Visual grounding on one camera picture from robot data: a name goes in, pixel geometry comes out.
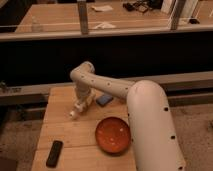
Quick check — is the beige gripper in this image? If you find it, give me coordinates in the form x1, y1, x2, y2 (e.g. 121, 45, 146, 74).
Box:
75, 94, 95, 112

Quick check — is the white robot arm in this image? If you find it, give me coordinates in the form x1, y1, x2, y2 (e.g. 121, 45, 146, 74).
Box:
70, 61, 186, 171

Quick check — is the orange ceramic bowl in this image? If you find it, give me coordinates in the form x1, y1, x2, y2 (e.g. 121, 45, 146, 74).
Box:
95, 117, 131, 154

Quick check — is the blue sponge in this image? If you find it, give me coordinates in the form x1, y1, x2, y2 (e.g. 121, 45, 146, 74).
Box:
96, 94, 113, 107

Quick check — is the black remote control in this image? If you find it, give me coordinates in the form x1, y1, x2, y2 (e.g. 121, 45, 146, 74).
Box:
46, 140, 63, 168

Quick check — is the crumpled white cloth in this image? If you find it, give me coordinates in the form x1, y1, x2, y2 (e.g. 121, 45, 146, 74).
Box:
92, 22, 116, 29

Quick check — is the white paper on desk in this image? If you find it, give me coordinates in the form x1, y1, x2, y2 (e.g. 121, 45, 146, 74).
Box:
91, 5, 113, 12

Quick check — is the grey metal post left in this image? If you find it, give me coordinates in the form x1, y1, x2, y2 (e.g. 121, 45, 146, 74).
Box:
77, 0, 89, 35

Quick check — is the grey metal post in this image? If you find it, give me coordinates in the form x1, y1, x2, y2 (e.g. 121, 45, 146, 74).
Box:
77, 0, 89, 35
170, 0, 186, 30

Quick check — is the black cables pile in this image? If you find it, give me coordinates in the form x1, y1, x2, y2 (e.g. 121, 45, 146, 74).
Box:
122, 0, 158, 14

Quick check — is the grey metal post right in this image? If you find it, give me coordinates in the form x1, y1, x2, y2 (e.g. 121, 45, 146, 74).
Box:
170, 0, 186, 30

